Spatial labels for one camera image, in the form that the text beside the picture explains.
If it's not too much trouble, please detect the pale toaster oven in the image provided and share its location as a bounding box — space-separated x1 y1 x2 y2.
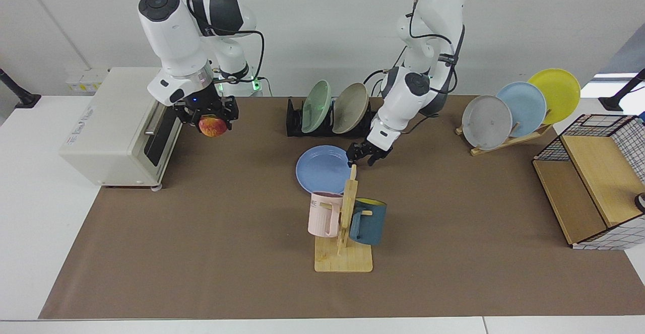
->
59 67 184 191

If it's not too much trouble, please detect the white power strip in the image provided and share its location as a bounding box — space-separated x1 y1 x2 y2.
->
66 70 109 94

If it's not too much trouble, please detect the wooden cup stand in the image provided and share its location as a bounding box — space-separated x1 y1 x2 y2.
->
314 164 373 273

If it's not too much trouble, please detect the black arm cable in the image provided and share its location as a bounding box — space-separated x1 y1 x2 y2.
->
363 0 465 136
171 0 266 84

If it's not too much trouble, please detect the wire basket with wooden floor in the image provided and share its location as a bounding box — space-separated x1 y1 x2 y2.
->
533 114 645 250

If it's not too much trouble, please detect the grey plate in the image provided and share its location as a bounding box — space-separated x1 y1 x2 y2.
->
462 95 513 151

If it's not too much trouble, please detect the beige plate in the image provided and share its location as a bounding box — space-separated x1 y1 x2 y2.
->
333 83 369 135

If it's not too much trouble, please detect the black dish rack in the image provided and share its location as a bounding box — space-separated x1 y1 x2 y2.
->
286 97 376 138

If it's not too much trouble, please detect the pink cup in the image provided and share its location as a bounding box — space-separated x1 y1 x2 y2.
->
308 191 344 237

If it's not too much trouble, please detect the dark blue cup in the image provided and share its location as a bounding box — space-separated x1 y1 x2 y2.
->
349 198 388 246

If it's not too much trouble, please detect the wooden plate rack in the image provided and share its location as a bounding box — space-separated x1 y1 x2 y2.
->
455 122 555 156

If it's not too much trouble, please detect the green plate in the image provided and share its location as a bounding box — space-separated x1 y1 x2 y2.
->
301 80 332 134

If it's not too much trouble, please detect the red yellow apple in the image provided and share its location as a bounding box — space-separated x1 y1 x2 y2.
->
198 114 228 139

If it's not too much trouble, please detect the brown table cloth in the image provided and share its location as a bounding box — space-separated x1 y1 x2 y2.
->
39 95 645 319

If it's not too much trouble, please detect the black camera stand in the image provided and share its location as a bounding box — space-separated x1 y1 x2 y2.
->
599 69 645 112
0 69 42 109

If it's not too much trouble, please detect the light blue plate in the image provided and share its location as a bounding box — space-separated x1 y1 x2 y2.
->
496 82 547 138

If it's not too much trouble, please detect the yellow plate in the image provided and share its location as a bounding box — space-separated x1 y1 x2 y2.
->
528 68 582 125

